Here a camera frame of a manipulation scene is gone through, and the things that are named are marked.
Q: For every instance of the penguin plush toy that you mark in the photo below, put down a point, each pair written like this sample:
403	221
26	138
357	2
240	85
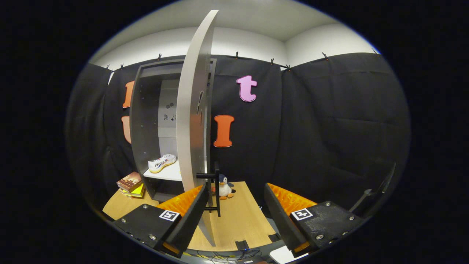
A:
224	187

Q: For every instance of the row of black clips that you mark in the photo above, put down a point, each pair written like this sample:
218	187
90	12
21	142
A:
237	55

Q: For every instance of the beige shoe cabinet door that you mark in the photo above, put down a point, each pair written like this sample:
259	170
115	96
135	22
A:
190	110

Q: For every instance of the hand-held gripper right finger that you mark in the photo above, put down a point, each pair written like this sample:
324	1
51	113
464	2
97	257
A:
282	216

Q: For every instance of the yellow book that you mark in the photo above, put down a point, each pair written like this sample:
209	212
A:
138	190

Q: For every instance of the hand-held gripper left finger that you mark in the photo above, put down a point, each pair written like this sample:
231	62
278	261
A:
190	216

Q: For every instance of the dark grey shoe cabinet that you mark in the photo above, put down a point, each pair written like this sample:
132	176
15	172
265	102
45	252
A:
144	110

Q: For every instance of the black backdrop cloth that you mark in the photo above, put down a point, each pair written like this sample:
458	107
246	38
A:
311	128

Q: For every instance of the brown book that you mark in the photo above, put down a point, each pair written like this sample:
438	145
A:
129	180

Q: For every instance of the white flat object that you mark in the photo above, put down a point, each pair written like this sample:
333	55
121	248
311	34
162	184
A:
282	256

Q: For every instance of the white striped canvas shoe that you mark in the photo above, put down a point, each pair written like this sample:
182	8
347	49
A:
163	162

